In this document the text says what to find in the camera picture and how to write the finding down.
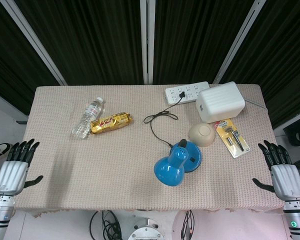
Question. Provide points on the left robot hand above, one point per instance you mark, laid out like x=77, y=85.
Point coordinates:
x=11, y=172

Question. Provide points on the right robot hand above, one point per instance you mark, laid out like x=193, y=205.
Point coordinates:
x=286, y=176

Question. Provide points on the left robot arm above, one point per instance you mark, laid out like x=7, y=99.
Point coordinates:
x=0, y=215

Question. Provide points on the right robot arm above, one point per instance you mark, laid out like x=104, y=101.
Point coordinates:
x=297, y=217

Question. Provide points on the blue desk lamp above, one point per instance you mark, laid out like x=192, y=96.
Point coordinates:
x=176, y=163

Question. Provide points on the black equipment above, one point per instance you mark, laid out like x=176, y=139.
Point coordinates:
x=298, y=130

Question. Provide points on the razor in yellow blister pack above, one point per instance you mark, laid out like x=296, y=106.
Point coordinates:
x=231, y=137

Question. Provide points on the beige bowl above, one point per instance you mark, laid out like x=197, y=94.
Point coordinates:
x=202, y=135

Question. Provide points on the clear plastic water bottle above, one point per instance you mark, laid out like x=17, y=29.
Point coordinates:
x=87, y=118

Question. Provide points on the white ribbed plastic box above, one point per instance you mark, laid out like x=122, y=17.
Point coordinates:
x=220, y=102

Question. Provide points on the beige woven tablecloth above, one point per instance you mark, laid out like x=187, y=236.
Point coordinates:
x=115, y=162

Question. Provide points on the gold snack packet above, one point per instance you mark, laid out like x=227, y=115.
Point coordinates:
x=111, y=123

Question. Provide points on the white power strip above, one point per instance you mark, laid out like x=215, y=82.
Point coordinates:
x=185, y=92

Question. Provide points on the robot torso base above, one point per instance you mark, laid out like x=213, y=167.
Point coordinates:
x=147, y=230

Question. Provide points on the black curtain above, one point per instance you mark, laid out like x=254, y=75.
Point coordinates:
x=95, y=37

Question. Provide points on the white aluminium frame post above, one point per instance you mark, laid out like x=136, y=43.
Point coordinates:
x=148, y=40
x=237, y=41
x=35, y=40

